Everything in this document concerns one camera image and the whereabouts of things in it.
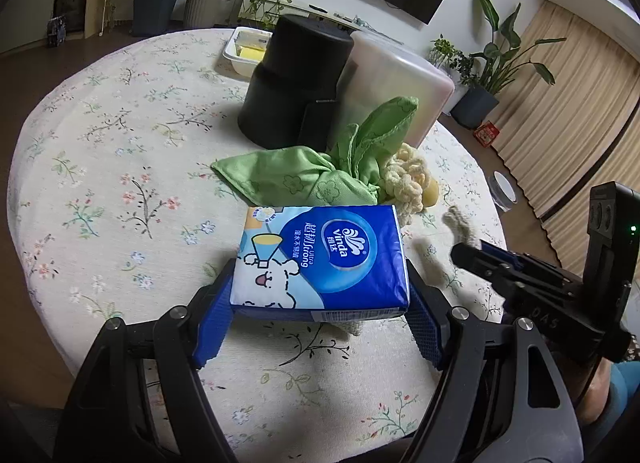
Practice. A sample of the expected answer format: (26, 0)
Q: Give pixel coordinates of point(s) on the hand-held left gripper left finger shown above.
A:
(215, 323)

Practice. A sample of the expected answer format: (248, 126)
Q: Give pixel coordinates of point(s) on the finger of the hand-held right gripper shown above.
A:
(505, 252)
(480, 263)

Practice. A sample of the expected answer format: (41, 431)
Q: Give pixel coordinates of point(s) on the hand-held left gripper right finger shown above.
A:
(425, 323)

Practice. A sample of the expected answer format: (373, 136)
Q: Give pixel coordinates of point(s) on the cream knitted dishcloth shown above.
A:
(345, 329)
(460, 223)

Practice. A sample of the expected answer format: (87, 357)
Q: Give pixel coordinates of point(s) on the blue tissue pack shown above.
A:
(320, 263)

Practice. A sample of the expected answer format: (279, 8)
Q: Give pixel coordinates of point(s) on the white tray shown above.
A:
(240, 60)

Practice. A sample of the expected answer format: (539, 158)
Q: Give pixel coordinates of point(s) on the person's right forearm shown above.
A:
(600, 393)

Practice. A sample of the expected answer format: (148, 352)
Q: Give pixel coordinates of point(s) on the grey trash bin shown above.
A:
(504, 190)

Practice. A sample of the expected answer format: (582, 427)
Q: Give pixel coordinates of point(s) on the small yellow sponge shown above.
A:
(431, 193)

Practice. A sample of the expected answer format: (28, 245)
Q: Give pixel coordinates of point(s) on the cream loop scrubber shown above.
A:
(405, 178)

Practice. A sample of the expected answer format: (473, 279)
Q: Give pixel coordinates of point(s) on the red box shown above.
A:
(486, 134)

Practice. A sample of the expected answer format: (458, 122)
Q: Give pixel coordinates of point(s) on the beige curtain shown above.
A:
(575, 108)

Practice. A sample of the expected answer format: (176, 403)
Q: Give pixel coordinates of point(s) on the green cloth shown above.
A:
(300, 173)

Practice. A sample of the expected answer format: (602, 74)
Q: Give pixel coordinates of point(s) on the floral tablecloth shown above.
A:
(125, 168)

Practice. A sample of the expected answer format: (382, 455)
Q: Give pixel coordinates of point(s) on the broad-leaf plant in dark pot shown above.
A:
(495, 68)

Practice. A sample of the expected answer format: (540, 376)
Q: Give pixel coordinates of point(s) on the small plant in white pot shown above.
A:
(450, 60)

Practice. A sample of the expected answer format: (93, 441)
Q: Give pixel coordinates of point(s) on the translucent plastic container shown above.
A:
(395, 78)

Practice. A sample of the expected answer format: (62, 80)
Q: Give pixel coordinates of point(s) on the black cylindrical container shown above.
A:
(290, 83)

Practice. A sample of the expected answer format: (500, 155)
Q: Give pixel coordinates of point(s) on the white television cabinet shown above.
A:
(300, 5)

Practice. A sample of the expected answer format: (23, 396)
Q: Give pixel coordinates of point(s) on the small dark floor object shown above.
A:
(56, 32)

